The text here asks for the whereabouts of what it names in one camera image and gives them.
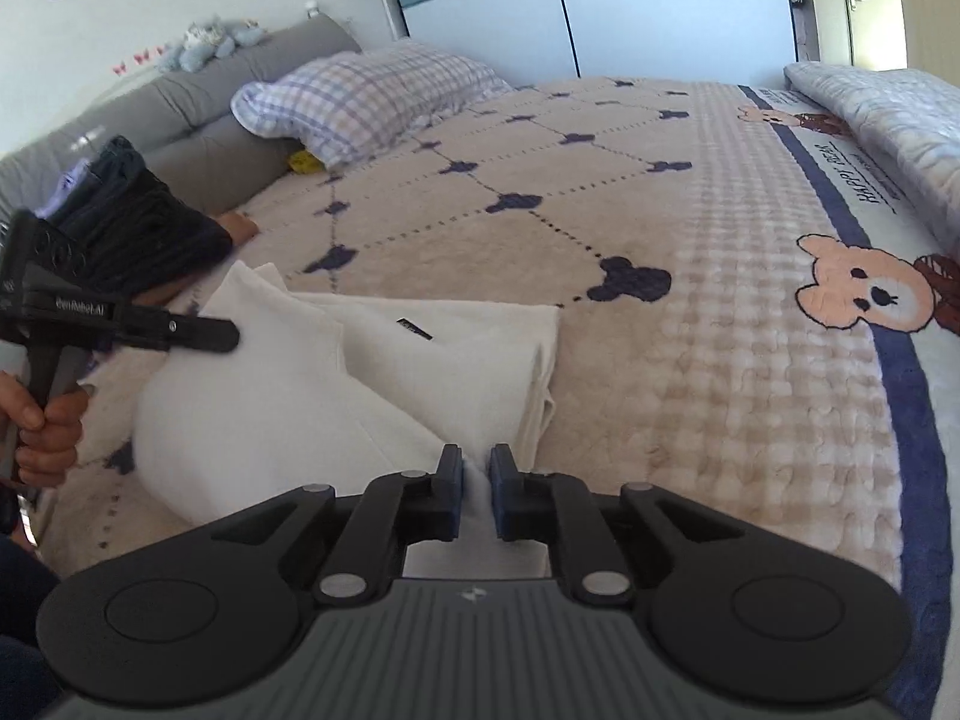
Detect beige patterned bed blanket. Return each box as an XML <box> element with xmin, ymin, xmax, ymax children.
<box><xmin>39</xmin><ymin>78</ymin><xmax>958</xmax><ymax>718</ymax></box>

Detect dark folded clothes stack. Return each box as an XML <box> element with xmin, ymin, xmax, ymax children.
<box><xmin>46</xmin><ymin>135</ymin><xmax>235</xmax><ymax>298</ymax></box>

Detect blue grey plush toy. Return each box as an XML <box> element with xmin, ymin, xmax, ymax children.
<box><xmin>156</xmin><ymin>16</ymin><xmax>267</xmax><ymax>73</ymax></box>

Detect cream room door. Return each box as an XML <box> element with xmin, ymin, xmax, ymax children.
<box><xmin>844</xmin><ymin>0</ymin><xmax>908</xmax><ymax>70</ymax></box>

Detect folded light purple quilt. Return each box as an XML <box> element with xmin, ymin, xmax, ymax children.
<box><xmin>784</xmin><ymin>62</ymin><xmax>958</xmax><ymax>252</ymax></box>

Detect white garment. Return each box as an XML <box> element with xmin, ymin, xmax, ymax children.
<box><xmin>89</xmin><ymin>264</ymin><xmax>560</xmax><ymax>580</ymax></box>

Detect purple folded garment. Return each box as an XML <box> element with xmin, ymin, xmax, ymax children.
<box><xmin>36</xmin><ymin>158</ymin><xmax>91</xmax><ymax>218</ymax></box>

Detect white and teal wardrobe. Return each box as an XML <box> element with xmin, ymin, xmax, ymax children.
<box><xmin>386</xmin><ymin>0</ymin><xmax>796</xmax><ymax>86</ymax></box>

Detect yellow small object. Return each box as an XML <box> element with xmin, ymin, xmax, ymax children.
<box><xmin>288</xmin><ymin>149</ymin><xmax>325</xmax><ymax>176</ymax></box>

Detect purple plaid pillow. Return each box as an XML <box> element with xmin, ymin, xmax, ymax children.
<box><xmin>231</xmin><ymin>39</ymin><xmax>512</xmax><ymax>169</ymax></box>

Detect grey padded headboard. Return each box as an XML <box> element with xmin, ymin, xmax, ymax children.
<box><xmin>2</xmin><ymin>15</ymin><xmax>359</xmax><ymax>218</ymax></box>

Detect person's left hand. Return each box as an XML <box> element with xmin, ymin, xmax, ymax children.
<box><xmin>2</xmin><ymin>372</ymin><xmax>89</xmax><ymax>488</ymax></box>

